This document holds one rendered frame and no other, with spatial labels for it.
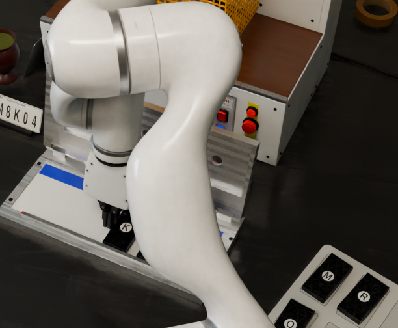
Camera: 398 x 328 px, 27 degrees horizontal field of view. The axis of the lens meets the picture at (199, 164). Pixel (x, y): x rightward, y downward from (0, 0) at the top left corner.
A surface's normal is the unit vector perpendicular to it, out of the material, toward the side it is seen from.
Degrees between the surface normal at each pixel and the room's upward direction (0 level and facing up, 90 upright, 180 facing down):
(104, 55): 50
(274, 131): 90
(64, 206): 0
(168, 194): 42
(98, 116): 73
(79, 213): 0
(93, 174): 77
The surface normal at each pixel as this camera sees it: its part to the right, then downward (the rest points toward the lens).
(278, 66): 0.04, -0.65
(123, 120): 0.27, 0.62
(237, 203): -0.39, 0.49
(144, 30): 0.14, -0.26
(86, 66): 0.06, 0.33
